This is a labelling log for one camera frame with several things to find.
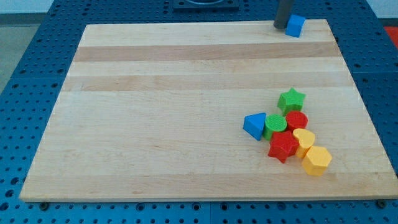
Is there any blue triangle block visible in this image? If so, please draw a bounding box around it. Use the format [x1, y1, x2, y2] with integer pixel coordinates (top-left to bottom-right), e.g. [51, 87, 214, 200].
[243, 113, 267, 141]

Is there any wooden board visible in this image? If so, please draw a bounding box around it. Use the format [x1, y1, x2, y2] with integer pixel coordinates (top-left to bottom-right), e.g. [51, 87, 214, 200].
[19, 19, 397, 202]

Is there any green cylinder block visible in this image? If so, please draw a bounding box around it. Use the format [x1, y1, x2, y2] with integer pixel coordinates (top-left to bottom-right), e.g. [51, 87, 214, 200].
[263, 114, 287, 141]

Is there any red star block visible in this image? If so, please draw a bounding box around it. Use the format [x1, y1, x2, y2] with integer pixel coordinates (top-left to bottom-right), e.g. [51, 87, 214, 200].
[268, 131, 299, 163]

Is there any green star block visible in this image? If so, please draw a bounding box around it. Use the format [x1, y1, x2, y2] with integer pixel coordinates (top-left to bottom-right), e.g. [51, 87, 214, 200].
[277, 88, 306, 116]

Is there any red cylinder block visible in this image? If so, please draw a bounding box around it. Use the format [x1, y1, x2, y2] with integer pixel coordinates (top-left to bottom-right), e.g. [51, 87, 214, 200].
[285, 111, 308, 131]

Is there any yellow heart block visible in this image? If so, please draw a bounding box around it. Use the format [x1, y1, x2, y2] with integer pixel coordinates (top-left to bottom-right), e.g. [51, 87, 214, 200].
[293, 128, 315, 159]

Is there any grey cylindrical pointer rod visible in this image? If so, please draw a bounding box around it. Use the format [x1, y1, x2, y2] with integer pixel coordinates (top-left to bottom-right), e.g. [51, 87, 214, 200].
[273, 0, 294, 29]

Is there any yellow hexagon block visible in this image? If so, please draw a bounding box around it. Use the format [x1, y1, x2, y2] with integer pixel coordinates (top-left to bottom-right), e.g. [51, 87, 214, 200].
[302, 146, 333, 176]

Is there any blue cube block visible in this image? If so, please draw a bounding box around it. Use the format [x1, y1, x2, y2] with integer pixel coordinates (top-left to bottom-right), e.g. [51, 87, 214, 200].
[285, 14, 306, 38]

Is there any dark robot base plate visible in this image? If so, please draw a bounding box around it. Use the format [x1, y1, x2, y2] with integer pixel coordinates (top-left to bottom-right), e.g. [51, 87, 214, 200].
[172, 0, 239, 11]

